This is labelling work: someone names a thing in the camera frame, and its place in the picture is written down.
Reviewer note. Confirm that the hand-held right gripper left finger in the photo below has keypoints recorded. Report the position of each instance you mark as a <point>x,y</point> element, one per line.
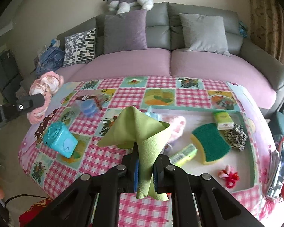
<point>135,170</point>

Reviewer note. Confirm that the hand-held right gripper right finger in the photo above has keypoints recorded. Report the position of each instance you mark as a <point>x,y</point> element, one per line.
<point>156,175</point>

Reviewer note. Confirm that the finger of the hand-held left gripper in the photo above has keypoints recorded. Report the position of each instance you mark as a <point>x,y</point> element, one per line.
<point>28,104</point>

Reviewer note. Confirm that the pink white cloth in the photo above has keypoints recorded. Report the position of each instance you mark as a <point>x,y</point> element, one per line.
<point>47,85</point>

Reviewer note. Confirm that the green cloth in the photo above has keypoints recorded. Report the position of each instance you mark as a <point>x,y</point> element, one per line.
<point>144,134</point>

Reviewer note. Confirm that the teal wet wipes pack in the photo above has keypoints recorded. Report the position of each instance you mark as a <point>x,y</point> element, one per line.
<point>59,139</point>

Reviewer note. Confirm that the pink fluffy scrunchie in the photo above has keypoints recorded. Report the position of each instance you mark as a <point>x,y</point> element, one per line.
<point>178,128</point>

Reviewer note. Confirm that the yellow green sponge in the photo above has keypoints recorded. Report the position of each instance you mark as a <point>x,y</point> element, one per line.
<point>210,144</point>

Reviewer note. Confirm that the teal cardboard tray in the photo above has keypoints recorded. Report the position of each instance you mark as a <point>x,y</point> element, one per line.
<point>236,167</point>

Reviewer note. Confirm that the pale green tissue pack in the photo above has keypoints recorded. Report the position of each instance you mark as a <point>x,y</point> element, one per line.
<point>222,120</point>

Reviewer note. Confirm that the leopard print scrunchie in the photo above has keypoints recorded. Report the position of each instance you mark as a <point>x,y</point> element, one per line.
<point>235,138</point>

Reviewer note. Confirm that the dark cabinet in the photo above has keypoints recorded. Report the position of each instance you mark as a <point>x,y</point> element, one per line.
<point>2,75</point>

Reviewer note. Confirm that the printed blanket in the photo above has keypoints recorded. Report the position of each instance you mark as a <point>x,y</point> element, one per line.
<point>26,151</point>

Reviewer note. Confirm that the pink checked tablecloth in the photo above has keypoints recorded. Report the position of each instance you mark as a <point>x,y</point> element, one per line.
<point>92,151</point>

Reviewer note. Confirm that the blue clothes pile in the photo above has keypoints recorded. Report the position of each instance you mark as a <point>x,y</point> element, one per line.
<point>49,59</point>

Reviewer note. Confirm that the blue bath puff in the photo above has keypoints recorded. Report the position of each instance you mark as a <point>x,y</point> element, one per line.
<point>87,108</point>

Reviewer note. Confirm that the clear plastic box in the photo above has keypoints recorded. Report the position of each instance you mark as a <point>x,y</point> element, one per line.
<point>94,99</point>

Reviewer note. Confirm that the black white patterned cushion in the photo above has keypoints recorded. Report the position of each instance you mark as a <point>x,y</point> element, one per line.
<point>80,46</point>

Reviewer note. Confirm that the pink sofa cover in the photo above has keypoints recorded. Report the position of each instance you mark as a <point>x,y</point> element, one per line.
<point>132,63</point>

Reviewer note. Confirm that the purple cushion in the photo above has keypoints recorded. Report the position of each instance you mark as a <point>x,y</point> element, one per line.
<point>125,30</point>

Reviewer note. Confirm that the grey sofa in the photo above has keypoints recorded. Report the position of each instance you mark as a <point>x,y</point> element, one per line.
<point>161,33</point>

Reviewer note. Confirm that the grey white plush dog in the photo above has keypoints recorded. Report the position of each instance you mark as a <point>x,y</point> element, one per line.
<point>130,1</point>

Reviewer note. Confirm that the grey cushion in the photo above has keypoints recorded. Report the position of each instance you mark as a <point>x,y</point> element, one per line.
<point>203,33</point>

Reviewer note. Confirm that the teal bag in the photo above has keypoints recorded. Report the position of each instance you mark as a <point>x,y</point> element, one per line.
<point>242,29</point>

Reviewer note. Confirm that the beige patterned curtain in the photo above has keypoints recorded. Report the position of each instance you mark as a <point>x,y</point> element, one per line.
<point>265,16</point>

